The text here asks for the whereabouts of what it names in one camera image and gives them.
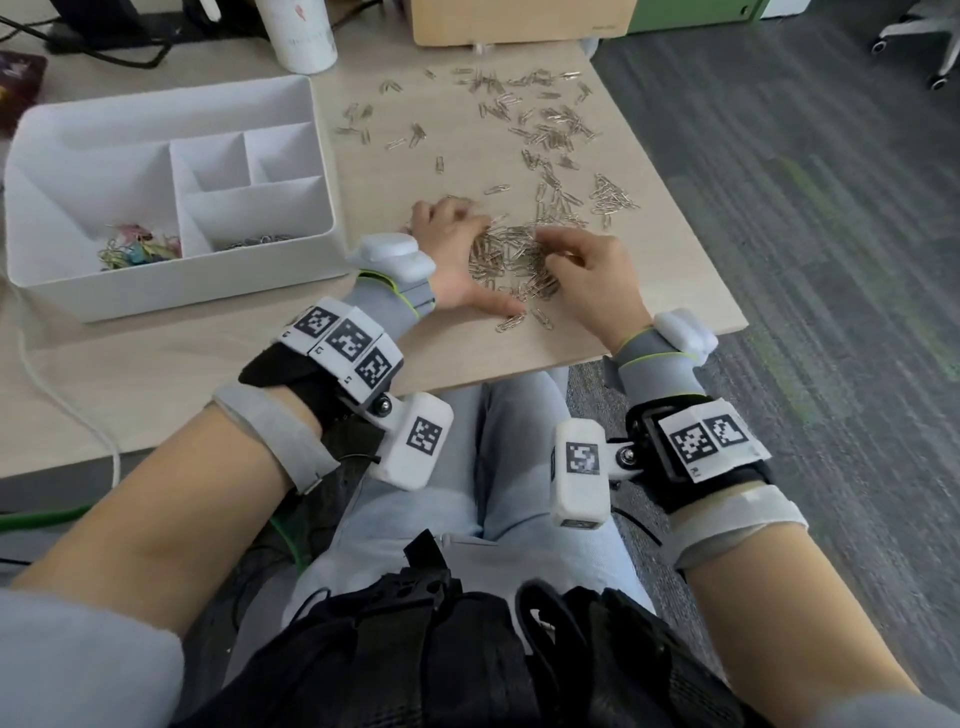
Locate black waist harness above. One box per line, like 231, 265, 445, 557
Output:
172, 528, 774, 728

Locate thick black cable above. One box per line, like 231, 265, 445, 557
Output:
0, 14, 174, 70

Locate white cat-print tumbler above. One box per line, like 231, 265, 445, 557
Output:
254, 0, 340, 76

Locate colourful binder clips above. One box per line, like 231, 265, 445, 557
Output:
97, 223, 184, 271

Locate pile of silver paper clips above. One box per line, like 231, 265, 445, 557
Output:
333, 67, 643, 335

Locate green cable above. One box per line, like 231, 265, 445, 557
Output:
0, 503, 313, 575

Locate person's right forearm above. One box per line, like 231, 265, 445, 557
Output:
678, 524, 924, 728

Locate grey arm strap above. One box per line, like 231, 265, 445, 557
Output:
663, 483, 810, 575
209, 382, 343, 496

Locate person's left hand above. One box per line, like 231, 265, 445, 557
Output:
408, 196, 529, 320

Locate person's legs in jeans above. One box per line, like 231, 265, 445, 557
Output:
281, 367, 658, 639

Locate white cable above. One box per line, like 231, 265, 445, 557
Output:
14, 284, 123, 489

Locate grey shirt sleeve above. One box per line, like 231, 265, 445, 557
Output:
0, 588, 185, 728
802, 689, 960, 728

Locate black power strip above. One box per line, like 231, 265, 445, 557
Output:
44, 11, 264, 54

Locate white office chair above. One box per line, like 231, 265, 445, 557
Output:
869, 0, 960, 91

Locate grey knit wristband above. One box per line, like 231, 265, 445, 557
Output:
603, 329, 706, 410
344, 273, 436, 343

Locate cardboard box with round logo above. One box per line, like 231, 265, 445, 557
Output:
404, 0, 639, 49

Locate person's right hand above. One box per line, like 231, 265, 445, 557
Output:
533, 224, 654, 358

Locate person's left forearm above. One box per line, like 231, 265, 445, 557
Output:
11, 404, 324, 639

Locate white hand tracker puck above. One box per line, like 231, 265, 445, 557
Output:
652, 308, 719, 367
346, 232, 438, 286

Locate green cabinet with white side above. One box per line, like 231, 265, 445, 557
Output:
628, 0, 811, 35

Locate white compartment organizer tray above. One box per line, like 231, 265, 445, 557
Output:
3, 73, 350, 324

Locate dark patterned snack bag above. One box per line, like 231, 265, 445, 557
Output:
0, 50, 48, 136

